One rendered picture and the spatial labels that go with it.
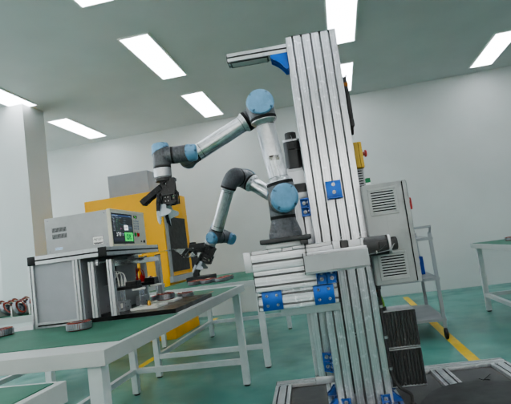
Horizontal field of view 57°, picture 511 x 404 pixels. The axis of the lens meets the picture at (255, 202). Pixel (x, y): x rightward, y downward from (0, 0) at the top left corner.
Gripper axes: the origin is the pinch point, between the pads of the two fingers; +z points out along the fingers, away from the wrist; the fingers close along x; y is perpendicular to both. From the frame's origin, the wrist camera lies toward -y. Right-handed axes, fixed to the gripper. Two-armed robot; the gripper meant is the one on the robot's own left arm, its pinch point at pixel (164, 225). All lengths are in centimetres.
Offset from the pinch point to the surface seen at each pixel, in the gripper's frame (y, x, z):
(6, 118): -306, 372, -199
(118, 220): -42, 55, -11
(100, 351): -11, -47, 41
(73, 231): -64, 47, -8
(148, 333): -7.6, -11.7, 42.2
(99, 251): -44, 32, 6
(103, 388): -14, -43, 53
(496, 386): 102, -61, 59
